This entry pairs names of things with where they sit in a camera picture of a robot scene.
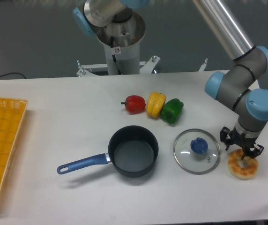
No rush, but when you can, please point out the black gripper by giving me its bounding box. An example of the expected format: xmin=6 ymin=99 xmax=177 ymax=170
xmin=220 ymin=127 xmax=264 ymax=160

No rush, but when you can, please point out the glazed ring donut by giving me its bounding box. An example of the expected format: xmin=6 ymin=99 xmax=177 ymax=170
xmin=227 ymin=149 xmax=259 ymax=180

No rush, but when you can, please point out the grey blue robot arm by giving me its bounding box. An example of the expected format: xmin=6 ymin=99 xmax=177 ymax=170
xmin=73 ymin=0 xmax=268 ymax=158

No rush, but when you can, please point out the glass pot lid blue knob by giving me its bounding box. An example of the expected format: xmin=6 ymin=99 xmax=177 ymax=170
xmin=173 ymin=128 xmax=221 ymax=175

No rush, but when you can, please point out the green bell pepper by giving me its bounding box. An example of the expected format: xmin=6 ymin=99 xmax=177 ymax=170
xmin=160 ymin=98 xmax=184 ymax=124

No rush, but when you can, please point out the yellow bell pepper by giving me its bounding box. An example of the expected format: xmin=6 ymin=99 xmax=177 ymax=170
xmin=146 ymin=91 xmax=166 ymax=118

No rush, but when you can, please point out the red bell pepper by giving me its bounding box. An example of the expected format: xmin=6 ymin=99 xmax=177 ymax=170
xmin=121 ymin=95 xmax=146 ymax=114

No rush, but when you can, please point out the dark saucepan blue handle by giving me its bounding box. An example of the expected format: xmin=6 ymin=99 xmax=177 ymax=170
xmin=57 ymin=125 xmax=159 ymax=178

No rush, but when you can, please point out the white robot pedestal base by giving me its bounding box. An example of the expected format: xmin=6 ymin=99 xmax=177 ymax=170
xmin=75 ymin=11 xmax=208 ymax=77

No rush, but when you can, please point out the black cable on pedestal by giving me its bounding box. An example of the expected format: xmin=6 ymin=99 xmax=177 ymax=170
xmin=110 ymin=35 xmax=122 ymax=75

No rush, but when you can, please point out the black cable on floor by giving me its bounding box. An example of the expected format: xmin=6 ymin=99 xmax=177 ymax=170
xmin=0 ymin=72 xmax=27 ymax=79

